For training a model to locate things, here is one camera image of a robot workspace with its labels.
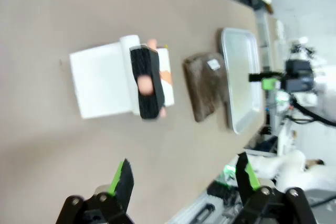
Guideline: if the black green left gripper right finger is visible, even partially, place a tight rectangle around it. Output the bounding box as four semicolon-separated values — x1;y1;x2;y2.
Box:
230;152;319;224

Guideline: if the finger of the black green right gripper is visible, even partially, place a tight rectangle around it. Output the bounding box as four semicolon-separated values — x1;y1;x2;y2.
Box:
248;72;287;82
261;78;281;91

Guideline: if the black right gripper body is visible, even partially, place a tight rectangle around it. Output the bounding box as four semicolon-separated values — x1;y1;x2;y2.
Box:
279;76;315;93

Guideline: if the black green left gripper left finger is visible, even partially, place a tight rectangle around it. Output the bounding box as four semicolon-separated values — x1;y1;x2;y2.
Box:
54;158;136;224

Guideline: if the brown towel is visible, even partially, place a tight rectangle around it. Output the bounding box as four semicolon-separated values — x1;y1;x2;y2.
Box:
182;51;229;123

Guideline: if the white stand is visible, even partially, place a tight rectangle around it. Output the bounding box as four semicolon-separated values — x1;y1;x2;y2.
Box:
69;34;175;120

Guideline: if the silver metal tray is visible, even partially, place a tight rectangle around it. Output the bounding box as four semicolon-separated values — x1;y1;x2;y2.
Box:
219;27;264;135

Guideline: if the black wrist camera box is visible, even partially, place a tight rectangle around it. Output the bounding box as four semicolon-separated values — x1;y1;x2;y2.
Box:
285;59;313;77

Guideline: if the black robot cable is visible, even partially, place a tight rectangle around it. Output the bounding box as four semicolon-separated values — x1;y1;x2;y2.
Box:
290;97;336;128

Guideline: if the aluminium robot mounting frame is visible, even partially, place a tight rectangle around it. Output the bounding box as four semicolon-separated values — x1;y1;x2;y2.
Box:
166;179;244;224

